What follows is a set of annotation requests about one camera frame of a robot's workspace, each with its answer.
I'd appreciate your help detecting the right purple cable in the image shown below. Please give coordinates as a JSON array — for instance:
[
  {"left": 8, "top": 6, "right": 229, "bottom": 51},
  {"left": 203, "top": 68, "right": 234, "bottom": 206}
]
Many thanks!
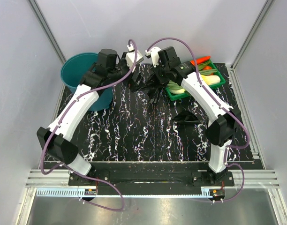
[{"left": 147, "top": 37, "right": 251, "bottom": 203}]

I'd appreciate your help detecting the green plastic vegetable tray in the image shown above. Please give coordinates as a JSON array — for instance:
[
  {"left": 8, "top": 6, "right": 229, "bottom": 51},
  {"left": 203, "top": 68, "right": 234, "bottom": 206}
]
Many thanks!
[{"left": 166, "top": 56, "right": 226, "bottom": 101}]

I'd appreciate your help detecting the teal plastic trash bin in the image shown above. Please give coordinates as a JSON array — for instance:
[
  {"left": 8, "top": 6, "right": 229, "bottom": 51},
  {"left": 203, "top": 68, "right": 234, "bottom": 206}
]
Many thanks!
[{"left": 60, "top": 52, "right": 113, "bottom": 112}]

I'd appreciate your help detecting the purple cable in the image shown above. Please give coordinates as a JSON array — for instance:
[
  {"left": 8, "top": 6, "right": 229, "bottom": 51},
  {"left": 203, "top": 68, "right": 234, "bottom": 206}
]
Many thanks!
[
  {"left": 147, "top": 37, "right": 251, "bottom": 203},
  {"left": 39, "top": 39, "right": 137, "bottom": 211}
]

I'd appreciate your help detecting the small black bag roll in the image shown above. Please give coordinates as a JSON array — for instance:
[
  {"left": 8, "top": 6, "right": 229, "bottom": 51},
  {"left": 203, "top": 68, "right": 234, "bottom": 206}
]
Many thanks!
[{"left": 172, "top": 111, "right": 200, "bottom": 125}]

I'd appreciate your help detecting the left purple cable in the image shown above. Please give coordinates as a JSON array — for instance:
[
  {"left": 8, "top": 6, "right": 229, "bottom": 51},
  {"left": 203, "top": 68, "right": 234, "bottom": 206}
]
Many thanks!
[{"left": 39, "top": 39, "right": 137, "bottom": 211}]

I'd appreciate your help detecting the green long beans bundle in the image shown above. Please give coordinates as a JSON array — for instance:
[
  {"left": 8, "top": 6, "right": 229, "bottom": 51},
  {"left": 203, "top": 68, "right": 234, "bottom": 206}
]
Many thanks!
[{"left": 167, "top": 69, "right": 219, "bottom": 87}]

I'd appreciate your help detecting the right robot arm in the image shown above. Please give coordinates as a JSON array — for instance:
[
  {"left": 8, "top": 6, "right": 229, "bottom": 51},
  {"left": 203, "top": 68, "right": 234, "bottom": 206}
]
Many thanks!
[{"left": 145, "top": 46, "right": 241, "bottom": 186}]

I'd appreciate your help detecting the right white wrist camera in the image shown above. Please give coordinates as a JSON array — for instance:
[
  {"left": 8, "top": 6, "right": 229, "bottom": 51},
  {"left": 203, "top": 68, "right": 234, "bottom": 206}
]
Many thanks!
[{"left": 145, "top": 47, "right": 161, "bottom": 68}]

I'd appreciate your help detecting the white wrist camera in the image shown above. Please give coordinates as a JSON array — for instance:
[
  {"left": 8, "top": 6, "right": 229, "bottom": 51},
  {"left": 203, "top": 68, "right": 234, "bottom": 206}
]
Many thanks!
[
  {"left": 125, "top": 45, "right": 144, "bottom": 68},
  {"left": 145, "top": 47, "right": 161, "bottom": 68}
]

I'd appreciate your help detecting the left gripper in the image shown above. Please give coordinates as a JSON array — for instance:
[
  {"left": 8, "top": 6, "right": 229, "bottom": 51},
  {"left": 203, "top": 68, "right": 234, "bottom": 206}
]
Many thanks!
[{"left": 108, "top": 52, "right": 146, "bottom": 92}]

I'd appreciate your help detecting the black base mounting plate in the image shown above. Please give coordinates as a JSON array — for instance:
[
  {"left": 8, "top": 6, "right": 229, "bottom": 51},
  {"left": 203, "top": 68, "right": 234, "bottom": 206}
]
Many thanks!
[{"left": 68, "top": 161, "right": 235, "bottom": 196}]

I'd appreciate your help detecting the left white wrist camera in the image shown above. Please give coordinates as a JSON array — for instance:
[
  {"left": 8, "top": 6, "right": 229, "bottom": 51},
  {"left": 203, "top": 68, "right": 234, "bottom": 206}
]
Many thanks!
[{"left": 125, "top": 45, "right": 144, "bottom": 68}]

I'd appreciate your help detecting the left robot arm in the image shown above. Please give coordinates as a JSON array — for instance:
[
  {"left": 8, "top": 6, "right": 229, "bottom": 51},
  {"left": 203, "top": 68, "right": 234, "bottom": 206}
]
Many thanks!
[{"left": 37, "top": 44, "right": 143, "bottom": 185}]

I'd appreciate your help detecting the yellow white cabbage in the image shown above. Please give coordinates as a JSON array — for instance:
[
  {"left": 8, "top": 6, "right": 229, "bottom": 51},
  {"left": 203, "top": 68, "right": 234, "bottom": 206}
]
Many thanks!
[{"left": 201, "top": 75, "right": 220, "bottom": 86}]

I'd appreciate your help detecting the black trash bag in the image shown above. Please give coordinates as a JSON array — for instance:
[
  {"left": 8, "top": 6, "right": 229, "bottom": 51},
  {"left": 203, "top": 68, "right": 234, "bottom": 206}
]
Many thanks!
[{"left": 128, "top": 66, "right": 166, "bottom": 104}]

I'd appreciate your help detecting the large orange carrot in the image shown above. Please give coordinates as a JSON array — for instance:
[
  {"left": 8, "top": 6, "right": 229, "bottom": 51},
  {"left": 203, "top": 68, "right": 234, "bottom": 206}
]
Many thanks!
[{"left": 190, "top": 56, "right": 211, "bottom": 65}]

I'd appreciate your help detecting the white radish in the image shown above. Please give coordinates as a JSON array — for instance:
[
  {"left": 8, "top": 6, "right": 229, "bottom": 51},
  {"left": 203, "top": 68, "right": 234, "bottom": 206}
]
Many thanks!
[{"left": 168, "top": 86, "right": 186, "bottom": 95}]

